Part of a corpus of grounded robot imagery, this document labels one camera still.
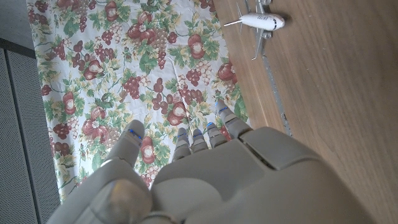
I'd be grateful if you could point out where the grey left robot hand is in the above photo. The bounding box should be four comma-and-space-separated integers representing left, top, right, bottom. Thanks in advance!
46, 99, 377, 224

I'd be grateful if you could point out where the white toy airplane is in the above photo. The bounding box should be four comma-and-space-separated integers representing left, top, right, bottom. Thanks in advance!
223, 0, 286, 61

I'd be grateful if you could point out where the floral fruit print backdrop cloth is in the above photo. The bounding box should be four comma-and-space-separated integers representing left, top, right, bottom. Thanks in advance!
26, 0, 249, 203

